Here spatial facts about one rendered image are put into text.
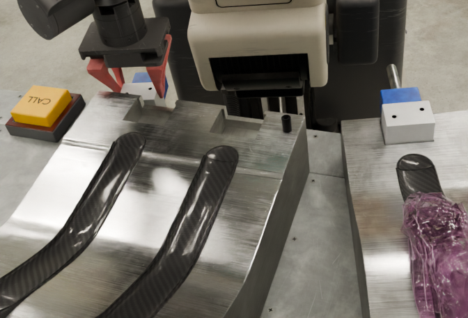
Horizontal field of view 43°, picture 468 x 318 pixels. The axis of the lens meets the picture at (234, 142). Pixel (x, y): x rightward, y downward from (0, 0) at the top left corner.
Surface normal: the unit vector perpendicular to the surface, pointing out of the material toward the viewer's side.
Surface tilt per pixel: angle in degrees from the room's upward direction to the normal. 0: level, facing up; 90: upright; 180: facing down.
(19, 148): 0
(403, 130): 90
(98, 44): 1
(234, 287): 19
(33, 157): 0
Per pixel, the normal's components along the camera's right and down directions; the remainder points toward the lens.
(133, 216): -0.16, -0.67
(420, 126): -0.04, 0.70
